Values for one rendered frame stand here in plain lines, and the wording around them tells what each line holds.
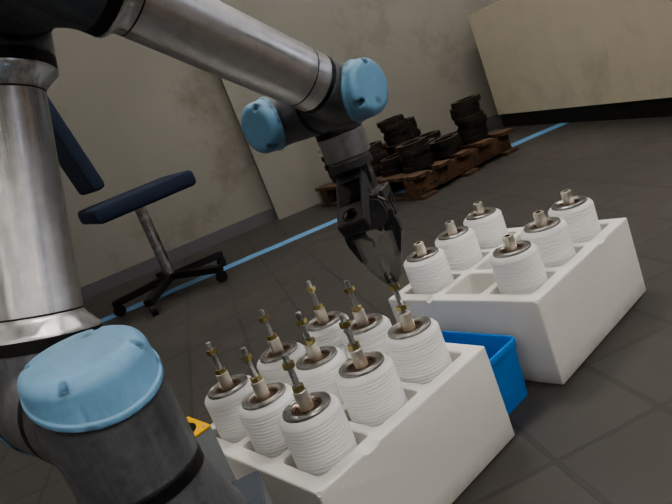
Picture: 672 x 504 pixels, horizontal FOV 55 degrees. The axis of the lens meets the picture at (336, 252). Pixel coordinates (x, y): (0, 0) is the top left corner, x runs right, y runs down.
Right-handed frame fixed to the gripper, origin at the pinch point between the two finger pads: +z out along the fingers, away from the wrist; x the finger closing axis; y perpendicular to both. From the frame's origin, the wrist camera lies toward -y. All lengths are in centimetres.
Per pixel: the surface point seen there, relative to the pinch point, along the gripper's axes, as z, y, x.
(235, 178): 0, 286, 158
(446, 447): 26.2, -10.2, -1.9
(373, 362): 9.6, -9.6, 4.4
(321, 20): -73, 330, 79
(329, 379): 12.2, -6.6, 13.9
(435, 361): 15.0, -2.8, -3.1
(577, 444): 34.9, -2.5, -20.4
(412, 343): 10.5, -4.0, -0.9
